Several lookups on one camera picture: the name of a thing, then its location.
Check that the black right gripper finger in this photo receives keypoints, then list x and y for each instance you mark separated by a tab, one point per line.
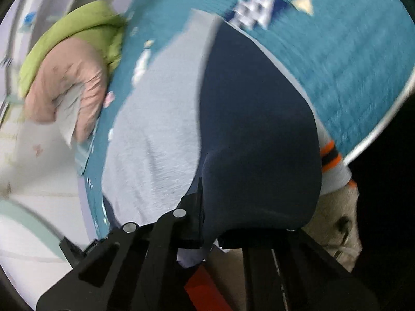
191	229

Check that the grey and navy hoodie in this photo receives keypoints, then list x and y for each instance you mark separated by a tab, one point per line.
216	111

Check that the white folded cloth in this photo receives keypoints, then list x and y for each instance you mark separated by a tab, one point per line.
67	108

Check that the pink quilted jacket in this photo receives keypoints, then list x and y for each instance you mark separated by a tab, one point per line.
71	62

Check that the lime green blanket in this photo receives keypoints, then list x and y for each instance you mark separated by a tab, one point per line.
95	23

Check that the teal quilted bedspread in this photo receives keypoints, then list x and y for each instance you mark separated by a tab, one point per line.
354	59

